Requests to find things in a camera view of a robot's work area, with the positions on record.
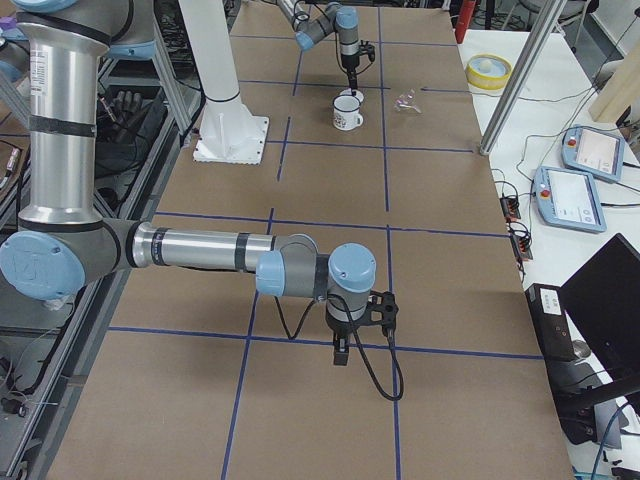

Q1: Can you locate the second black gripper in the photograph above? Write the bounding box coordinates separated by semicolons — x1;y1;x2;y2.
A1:
325;314;353;366

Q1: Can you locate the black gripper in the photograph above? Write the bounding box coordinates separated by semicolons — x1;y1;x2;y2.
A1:
339;53;360;96

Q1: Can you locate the white ceramic lid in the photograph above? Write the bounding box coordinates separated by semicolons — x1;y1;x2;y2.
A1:
339;88;364;103

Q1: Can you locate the clear plastic funnel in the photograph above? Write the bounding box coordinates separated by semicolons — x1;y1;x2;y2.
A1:
394;89;422;114

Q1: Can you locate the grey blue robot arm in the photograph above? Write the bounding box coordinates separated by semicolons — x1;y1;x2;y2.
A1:
275;0;362;75

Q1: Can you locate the white enamel mug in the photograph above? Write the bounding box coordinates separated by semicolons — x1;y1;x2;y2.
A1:
333;95;364;131

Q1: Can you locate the red cylinder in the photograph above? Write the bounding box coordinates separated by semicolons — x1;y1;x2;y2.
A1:
454;0;476;44

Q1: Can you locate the yellow tape roll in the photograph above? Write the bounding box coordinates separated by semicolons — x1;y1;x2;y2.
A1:
465;54;513;91

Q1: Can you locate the far orange connector block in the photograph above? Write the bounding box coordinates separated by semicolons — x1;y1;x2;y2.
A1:
500;196;521;222

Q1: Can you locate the orange connector block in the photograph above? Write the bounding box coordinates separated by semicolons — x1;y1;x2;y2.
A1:
500;196;521;222
510;232;533;262

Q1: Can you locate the near orange connector block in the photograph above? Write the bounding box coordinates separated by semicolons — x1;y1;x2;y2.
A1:
510;232;533;262

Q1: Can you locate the black desktop box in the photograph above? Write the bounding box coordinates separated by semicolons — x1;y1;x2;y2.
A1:
525;283;580;363

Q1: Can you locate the near teach pendant tablet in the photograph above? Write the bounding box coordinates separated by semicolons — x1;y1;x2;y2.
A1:
533;166;607;233

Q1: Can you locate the teach pendant tablet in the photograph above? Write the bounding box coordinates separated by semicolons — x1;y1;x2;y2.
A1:
561;125;624;183
533;166;607;233

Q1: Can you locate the far teach pendant tablet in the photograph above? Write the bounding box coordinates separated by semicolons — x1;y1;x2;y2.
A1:
561;125;624;183

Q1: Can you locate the black laptop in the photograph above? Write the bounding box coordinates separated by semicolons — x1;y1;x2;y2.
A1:
560;233;640;379

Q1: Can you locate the wooden beam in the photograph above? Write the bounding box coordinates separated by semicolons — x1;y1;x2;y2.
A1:
589;42;639;123

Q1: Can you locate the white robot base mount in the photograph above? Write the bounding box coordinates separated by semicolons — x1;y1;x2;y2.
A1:
179;0;269;165

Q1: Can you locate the aluminium frame post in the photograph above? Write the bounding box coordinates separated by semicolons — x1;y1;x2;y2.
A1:
479;0;567;156

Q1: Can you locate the aluminium side frame rack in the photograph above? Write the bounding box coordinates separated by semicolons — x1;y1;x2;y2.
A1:
1;1;193;479

